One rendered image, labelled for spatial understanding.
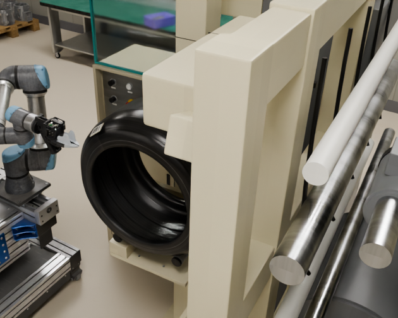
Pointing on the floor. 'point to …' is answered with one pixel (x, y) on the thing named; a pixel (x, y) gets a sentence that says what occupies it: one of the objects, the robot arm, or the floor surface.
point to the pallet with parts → (8, 19)
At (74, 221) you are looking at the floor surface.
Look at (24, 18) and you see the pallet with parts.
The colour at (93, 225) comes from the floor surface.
